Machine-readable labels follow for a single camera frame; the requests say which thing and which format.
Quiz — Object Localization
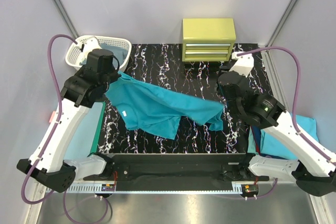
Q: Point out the light blue clipboard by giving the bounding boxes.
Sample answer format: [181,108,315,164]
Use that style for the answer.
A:
[64,102,105,159]

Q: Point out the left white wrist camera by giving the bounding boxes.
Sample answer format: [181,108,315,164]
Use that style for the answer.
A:
[76,36,101,52]

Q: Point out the white plastic laundry basket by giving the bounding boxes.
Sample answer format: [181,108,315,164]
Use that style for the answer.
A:
[65,35,132,72]

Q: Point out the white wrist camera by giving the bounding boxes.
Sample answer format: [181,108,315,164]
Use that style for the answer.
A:
[229,52,254,78]
[76,36,101,52]

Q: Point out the dark blue t shirt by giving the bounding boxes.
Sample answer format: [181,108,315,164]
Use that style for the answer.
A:
[251,126,265,156]

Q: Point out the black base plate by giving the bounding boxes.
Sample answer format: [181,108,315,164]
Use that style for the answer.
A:
[84,154,269,193]

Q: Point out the folded grey-blue t shirt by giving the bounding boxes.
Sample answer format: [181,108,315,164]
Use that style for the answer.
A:
[79,43,128,68]

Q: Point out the light blue t shirt pile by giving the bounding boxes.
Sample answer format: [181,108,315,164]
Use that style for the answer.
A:
[247,115,319,160]

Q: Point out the pink cube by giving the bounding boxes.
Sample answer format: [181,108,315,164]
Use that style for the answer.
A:
[49,111,55,123]

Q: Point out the green cutting mat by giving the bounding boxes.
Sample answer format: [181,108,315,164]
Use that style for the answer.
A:
[89,102,106,155]

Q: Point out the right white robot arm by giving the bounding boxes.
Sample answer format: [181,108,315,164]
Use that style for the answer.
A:
[217,67,335,197]

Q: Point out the yellow-green drawer cabinet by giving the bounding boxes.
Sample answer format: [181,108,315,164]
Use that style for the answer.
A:
[182,18,236,62]

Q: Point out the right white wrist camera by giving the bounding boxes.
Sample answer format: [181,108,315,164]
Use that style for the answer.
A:
[229,52,254,78]

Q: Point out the teal t shirt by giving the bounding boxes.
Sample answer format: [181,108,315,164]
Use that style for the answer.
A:
[105,73,224,140]

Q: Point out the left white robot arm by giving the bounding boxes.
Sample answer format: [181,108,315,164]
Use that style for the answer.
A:
[17,49,121,193]

